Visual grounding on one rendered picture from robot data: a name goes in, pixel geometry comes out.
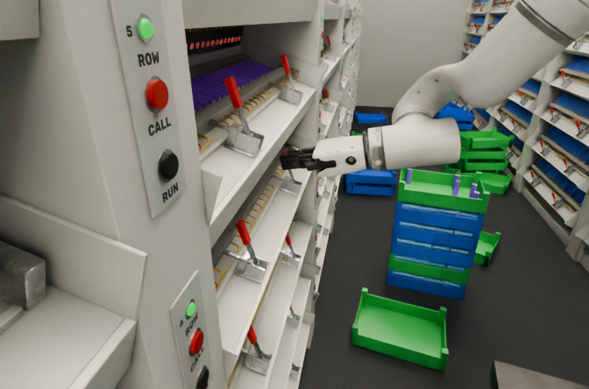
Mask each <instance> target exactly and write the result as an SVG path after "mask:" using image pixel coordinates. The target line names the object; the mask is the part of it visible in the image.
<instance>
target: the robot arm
mask: <svg viewBox="0 0 589 389"><path fill-rule="evenodd" d="M588 29H589V0H520V1H519V2H518V3H517V4H516V5H515V6H514V7H513V8H512V9H511V10H510V11H509V12H508V14H507V15H506V16H505V17H504V18H503V19H502V20H501V21H500V22H499V23H498V24H497V25H496V26H495V27H494V28H493V29H492V30H491V31H490V32H489V33H488V34H487V35H486V37H485V38H484V39H483V40H482V41H481V42H480V43H479V44H478V45H477V46H476V47H475V48H474V50H473V51H472V52H471V53H470V54H469V55H468V56H467V57H466V58H465V59H464V60H462V61H460V62H459V63H456V64H450V65H445V66H441V67H436V68H434V69H432V70H430V71H429V72H428V73H426V74H424V75H423V76H422V77H421V78H420V79H419V80H417V81H416V82H415V84H414V85H413V86H412V87H411V88H410V89H409V90H408V91H407V92H406V94H405V95H404V96H403V97H402V98H401V99H400V101H399V102H398V103H397V104H396V106H395V108H394V111H393V114H392V125H388V126H383V127H376V128H370V129H368V134H366V133H365V131H363V133H362V136H349V137H340V138H327V139H323V140H320V141H319V142H318V143H317V145H315V146H314V147H310V148H304V149H300V150H293V151H287V154H285V155H280V163H281V167H282V170H290V169H298V168H300V169H304V168H307V170H308V171H313V170H316V176H317V177H319V178H322V177H329V176H334V175H340V174H346V173H354V172H357V171H361V170H364V169H367V170H370V166H371V167H372V168H373V171H374V172H376V171H385V170H393V169H401V168H410V167H418V166H434V165H442V164H450V163H457V162H458V161H459V158H460V153H461V141H460V134H459V129H458V125H457V122H456V121H455V119H454V118H453V117H446V118H439V119H432V118H433V116H434V115H435V114H436V113H437V112H438V111H439V110H440V109H441V108H443V107H444V106H445V105H446V104H448V103H449V102H451V101H453V100H454V99H457V98H459V97H461V98H462V99H463V100H464V101H465V102H466V103H468V104H470V105H471V106H473V107H475V108H479V109H487V108H491V107H493V106H495V105H497V104H499V103H501V102H502V101H504V100H505V99H507V98H508V97H509V96H510V95H512V94H513V93H514V92H515V91H516V90H517V89H518V88H519V87H520V86H522V85H523V84H524V83H525V82H526V81H528V80H529V79H530V78H531V77H533V76H534V75H535V74H536V73H537V72H539V71H540V70H541V69H542V68H543V67H545V66H546V65H547V64H548V63H550V62H551V61H552V60H553V59H555V58H556V57H557V56H558V55H559V54H560V53H561V52H562V51H563V50H564V49H566V48H567V47H568V46H569V45H571V44H572V43H573V42H574V41H575V40H576V39H578V38H579V37H580V36H581V35H582V34H584V33H585V32H586V31H587V30H588Z"/></svg>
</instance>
